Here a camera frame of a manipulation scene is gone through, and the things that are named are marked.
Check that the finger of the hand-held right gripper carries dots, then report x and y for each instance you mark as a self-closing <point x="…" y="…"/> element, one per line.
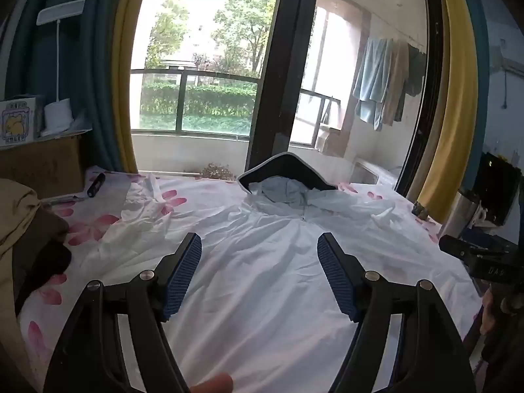
<point x="452" y="247"/>

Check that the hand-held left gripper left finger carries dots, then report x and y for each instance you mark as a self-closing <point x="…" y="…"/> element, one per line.
<point x="184" y="278"/>

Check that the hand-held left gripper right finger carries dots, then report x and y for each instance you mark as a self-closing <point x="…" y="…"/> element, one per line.
<point x="335" y="278"/>

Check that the white hooded jacket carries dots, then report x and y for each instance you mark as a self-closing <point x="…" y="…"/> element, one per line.
<point x="262" y="262"/>

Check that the person's left hand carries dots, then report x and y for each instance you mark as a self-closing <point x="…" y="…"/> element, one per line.
<point x="213" y="384"/>

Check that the steel thermos cup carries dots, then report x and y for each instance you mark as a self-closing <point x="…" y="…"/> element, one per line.
<point x="458" y="213"/>

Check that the white mug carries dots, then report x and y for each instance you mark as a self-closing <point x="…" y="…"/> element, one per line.
<point x="481" y="215"/>

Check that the small dark object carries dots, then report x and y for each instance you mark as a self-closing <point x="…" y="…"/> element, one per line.
<point x="419" y="209"/>

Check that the black monitor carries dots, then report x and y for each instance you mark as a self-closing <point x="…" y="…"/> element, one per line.
<point x="497" y="188"/>

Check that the white balcony appliance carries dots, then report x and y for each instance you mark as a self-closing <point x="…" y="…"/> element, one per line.
<point x="380" y="176"/>

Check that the floral bed sheet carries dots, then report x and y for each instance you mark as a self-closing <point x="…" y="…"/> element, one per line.
<point x="94" y="221"/>

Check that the dried plant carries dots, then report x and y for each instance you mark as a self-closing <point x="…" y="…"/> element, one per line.
<point x="217" y="171"/>

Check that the black cloth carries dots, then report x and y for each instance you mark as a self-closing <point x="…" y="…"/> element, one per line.
<point x="49" y="262"/>

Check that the yellow curtain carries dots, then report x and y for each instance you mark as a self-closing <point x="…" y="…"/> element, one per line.
<point x="454" y="110"/>
<point x="123" y="90"/>

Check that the balcony cardboard box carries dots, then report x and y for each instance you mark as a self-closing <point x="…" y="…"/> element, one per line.
<point x="327" y="141"/>

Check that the grey-brown cloth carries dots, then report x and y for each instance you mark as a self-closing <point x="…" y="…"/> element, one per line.
<point x="41" y="229"/>

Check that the beige hanging garment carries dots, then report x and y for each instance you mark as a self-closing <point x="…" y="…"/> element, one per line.
<point x="397" y="82"/>

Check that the balcony railing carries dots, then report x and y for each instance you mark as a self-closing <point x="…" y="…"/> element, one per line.
<point x="180" y="102"/>

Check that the dark hanging garment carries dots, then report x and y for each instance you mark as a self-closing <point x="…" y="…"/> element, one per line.
<point x="415" y="73"/>

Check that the teal curtain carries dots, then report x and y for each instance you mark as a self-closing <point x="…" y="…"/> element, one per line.
<point x="98" y="69"/>
<point x="483" y="69"/>

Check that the brown cardboard box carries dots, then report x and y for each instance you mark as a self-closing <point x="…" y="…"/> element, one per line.
<point x="41" y="163"/>

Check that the light blue hanging towel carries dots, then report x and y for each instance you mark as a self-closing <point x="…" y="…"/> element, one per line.
<point x="372" y="82"/>

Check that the tan cloth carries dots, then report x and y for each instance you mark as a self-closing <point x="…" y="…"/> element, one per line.
<point x="16" y="200"/>

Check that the clear plastic bag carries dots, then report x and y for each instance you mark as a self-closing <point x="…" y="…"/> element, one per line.
<point x="69" y="127"/>

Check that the white desk lamp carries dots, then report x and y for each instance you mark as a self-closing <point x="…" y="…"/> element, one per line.
<point x="59" y="114"/>

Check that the printed cartoon box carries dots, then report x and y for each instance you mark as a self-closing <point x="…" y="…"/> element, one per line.
<point x="16" y="123"/>

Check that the black door frame post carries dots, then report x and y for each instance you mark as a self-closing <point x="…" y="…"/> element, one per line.
<point x="425" y="90"/>
<point x="282" y="69"/>

